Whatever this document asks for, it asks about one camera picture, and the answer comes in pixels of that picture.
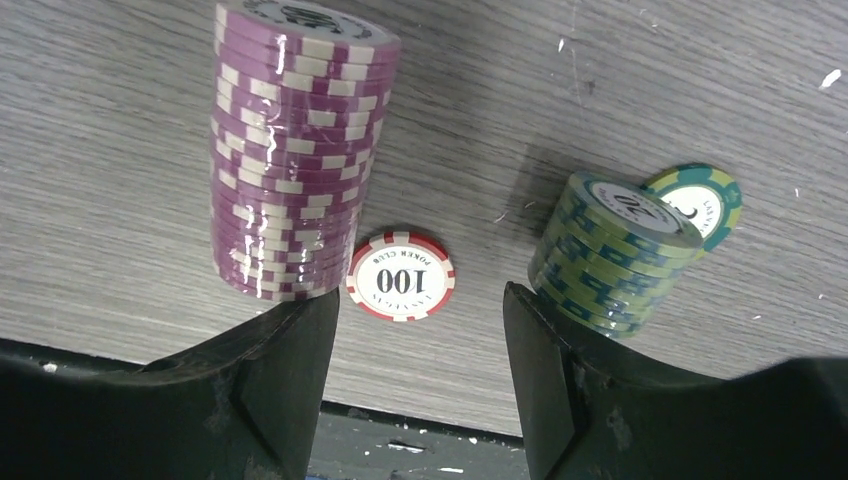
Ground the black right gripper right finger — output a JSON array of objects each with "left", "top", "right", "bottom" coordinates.
[{"left": 503, "top": 282, "right": 847, "bottom": 479}]

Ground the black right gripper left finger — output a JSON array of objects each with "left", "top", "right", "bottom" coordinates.
[{"left": 1, "top": 292, "right": 340, "bottom": 479}]

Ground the green chip stack lying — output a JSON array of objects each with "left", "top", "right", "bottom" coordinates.
[{"left": 527, "top": 171, "right": 703, "bottom": 338}]

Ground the green 20 chip beside stack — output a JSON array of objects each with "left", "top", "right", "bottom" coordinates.
[{"left": 641, "top": 163, "right": 743, "bottom": 260}]

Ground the purple white chip roll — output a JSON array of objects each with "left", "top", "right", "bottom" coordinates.
[{"left": 209, "top": 1, "right": 402, "bottom": 301}]

